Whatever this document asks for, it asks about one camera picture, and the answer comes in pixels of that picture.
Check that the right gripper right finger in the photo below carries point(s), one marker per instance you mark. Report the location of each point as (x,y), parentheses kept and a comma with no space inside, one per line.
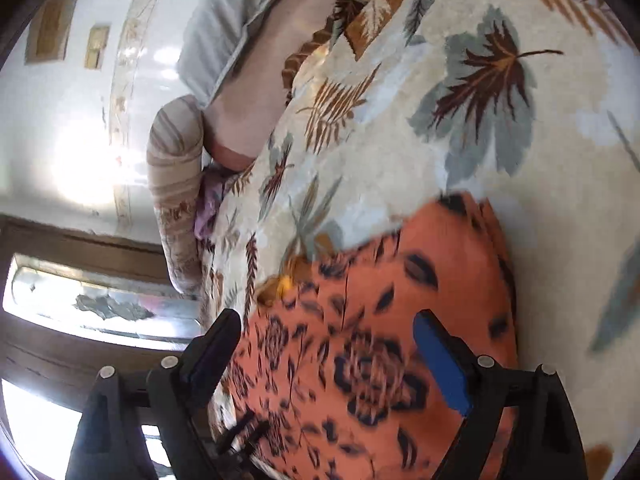
(545,442)

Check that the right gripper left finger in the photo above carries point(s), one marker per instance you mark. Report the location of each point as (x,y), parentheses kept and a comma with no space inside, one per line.
(110,444)

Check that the orange floral blouse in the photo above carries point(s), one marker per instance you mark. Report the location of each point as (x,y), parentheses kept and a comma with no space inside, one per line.
(332,366)

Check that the stained glass window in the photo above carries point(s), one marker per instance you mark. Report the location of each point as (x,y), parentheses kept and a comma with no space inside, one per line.
(59,326)

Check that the purple cloth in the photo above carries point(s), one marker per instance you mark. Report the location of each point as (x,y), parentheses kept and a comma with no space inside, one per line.
(210,196)

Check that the striped bolster pillow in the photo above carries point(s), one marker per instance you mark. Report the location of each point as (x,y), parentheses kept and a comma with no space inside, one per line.
(174,161)

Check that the pink quilted bed sheet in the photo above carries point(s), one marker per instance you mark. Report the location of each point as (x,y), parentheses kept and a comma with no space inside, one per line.
(251,101)

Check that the leaf pattern fleece blanket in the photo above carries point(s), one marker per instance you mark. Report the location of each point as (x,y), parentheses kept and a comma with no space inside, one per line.
(532,105)

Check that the grey pillow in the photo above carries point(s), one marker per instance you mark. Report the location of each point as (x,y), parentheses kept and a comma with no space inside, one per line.
(213,43)

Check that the beige wall switch plate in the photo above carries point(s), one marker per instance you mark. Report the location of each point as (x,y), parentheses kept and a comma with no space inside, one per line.
(48,32)

